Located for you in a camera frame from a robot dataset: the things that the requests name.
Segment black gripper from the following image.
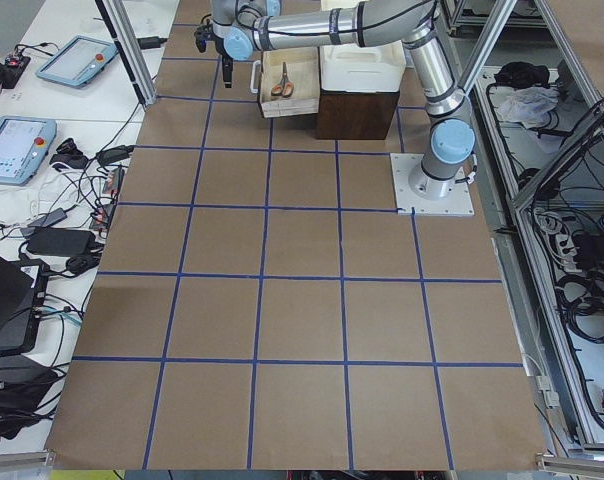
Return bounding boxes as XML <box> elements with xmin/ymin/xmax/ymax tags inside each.
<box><xmin>194</xmin><ymin>14</ymin><xmax>233</xmax><ymax>89</ymax></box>

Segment grey orange scissors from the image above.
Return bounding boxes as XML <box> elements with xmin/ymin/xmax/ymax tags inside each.
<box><xmin>270</xmin><ymin>62</ymin><xmax>294</xmax><ymax>98</ymax></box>

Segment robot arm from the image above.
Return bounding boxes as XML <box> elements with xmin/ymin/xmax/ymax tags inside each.
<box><xmin>194</xmin><ymin>1</ymin><xmax>475</xmax><ymax>200</ymax></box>

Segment wooden drawer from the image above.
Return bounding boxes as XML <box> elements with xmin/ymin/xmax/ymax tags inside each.
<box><xmin>258</xmin><ymin>47</ymin><xmax>320</xmax><ymax>118</ymax></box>

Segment black power adapter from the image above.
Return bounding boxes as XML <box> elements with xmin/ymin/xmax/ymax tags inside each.
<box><xmin>137</xmin><ymin>36</ymin><xmax>168</xmax><ymax>50</ymax></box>

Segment far teach pendant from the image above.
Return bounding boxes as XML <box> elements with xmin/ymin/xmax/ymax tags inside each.
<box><xmin>36</xmin><ymin>35</ymin><xmax>118</xmax><ymax>88</ymax></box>

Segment teach pendant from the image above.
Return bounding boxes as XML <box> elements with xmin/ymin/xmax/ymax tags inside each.
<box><xmin>0</xmin><ymin>116</ymin><xmax>57</xmax><ymax>186</ymax></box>
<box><xmin>36</xmin><ymin>35</ymin><xmax>118</xmax><ymax>88</ymax></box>

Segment dark wooden cabinet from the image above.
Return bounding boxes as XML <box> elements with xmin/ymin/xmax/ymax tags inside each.
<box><xmin>316</xmin><ymin>90</ymin><xmax>400</xmax><ymax>140</ymax></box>

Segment near teach pendant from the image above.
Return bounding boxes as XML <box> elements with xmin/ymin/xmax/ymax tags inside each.
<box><xmin>0</xmin><ymin>116</ymin><xmax>57</xmax><ymax>186</ymax></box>

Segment large black power brick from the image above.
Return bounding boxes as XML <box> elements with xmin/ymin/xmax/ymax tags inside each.
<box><xmin>26</xmin><ymin>228</ymin><xmax>96</xmax><ymax>257</ymax></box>

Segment black laptop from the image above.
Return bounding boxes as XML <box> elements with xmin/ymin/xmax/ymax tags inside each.
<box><xmin>0</xmin><ymin>256</ymin><xmax>49</xmax><ymax>357</ymax></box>

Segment white cloth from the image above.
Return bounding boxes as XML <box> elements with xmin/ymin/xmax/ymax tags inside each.
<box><xmin>496</xmin><ymin>87</ymin><xmax>559</xmax><ymax>128</ymax></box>

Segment white drawer handle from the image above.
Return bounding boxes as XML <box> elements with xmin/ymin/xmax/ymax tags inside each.
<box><xmin>249</xmin><ymin>60</ymin><xmax>262</xmax><ymax>95</ymax></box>

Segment aluminium frame post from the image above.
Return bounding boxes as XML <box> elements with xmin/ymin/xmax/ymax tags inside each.
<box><xmin>95</xmin><ymin>0</ymin><xmax>157</xmax><ymax>108</ymax></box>

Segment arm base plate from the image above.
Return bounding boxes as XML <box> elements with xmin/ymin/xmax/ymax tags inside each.
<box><xmin>390</xmin><ymin>153</ymin><xmax>475</xmax><ymax>217</ymax></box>

